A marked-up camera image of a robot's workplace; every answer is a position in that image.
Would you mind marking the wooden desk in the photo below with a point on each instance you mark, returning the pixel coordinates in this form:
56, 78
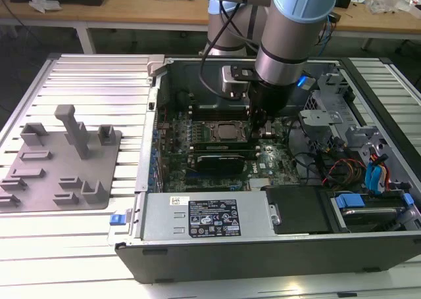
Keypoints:
131, 11

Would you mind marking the grey parts rack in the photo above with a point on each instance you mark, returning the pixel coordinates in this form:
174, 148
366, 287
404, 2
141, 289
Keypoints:
72, 171

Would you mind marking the small black adapter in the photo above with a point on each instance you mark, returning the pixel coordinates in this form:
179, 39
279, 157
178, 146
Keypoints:
335, 17

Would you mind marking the black graphics card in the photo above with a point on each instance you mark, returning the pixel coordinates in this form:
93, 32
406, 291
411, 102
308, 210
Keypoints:
220, 163

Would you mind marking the silver power supply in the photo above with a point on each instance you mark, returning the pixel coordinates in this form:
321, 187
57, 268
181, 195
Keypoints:
164, 220

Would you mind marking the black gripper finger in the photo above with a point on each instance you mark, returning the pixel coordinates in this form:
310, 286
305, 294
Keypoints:
269, 128
255, 128

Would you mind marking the green motherboard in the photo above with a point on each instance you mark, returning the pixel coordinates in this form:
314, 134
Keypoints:
279, 161

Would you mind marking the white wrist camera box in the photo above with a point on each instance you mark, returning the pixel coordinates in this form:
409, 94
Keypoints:
235, 85

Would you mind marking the crumpled white paper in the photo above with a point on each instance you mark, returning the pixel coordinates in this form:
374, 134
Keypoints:
42, 4

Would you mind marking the grey metal drive cage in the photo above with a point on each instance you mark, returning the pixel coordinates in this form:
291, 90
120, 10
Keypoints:
320, 116

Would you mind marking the blue disk carrier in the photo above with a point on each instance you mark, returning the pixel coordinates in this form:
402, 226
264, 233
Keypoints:
348, 201

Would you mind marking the green RAM stick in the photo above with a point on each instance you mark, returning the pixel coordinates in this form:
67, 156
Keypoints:
207, 106
220, 145

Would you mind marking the clear plastic bags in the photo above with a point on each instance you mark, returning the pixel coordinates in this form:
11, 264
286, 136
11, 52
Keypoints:
385, 1

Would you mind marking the CPU with silver top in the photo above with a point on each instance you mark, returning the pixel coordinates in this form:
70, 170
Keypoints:
228, 131

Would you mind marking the black RAM slot bank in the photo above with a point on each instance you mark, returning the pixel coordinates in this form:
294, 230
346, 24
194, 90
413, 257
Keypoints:
220, 115
253, 150

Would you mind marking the blue release latch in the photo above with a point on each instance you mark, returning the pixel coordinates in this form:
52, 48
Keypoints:
117, 220

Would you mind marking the silver chipset heatsink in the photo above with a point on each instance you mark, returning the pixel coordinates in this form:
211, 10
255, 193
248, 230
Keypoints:
260, 184

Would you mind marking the black PC case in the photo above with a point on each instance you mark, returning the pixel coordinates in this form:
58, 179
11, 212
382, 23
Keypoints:
230, 263

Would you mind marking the black plastic cover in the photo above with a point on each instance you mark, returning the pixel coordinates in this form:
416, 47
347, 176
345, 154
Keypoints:
296, 210

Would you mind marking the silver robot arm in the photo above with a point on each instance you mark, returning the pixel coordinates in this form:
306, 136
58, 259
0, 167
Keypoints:
289, 33

